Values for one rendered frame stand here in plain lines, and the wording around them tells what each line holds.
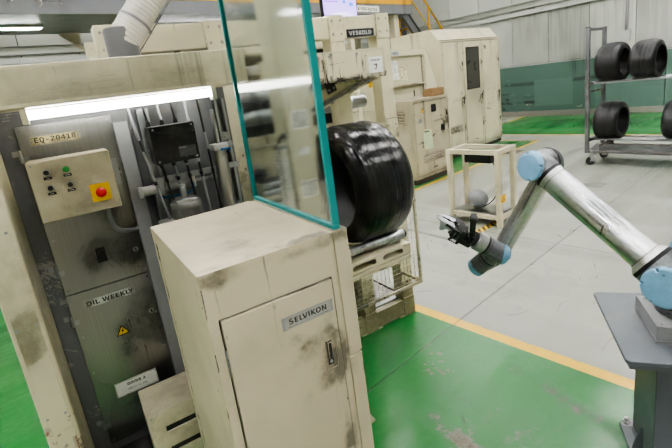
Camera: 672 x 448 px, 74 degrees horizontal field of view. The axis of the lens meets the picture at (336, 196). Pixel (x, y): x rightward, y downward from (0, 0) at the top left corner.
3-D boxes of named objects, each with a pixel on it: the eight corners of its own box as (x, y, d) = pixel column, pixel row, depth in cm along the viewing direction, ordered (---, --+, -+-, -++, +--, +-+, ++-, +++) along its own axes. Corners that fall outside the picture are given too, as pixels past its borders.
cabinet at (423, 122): (419, 186, 655) (412, 100, 624) (389, 183, 697) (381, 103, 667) (454, 172, 712) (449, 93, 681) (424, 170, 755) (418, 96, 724)
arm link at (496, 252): (499, 269, 205) (513, 259, 197) (476, 257, 204) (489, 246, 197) (500, 254, 211) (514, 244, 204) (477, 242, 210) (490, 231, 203)
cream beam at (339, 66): (285, 89, 203) (280, 56, 199) (263, 92, 224) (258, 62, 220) (387, 75, 233) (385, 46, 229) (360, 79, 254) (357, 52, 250)
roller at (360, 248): (347, 258, 193) (343, 248, 194) (343, 260, 197) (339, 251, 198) (408, 235, 210) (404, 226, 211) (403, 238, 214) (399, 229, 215)
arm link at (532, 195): (556, 138, 191) (491, 251, 229) (540, 142, 183) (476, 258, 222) (580, 152, 184) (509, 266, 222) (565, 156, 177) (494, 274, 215)
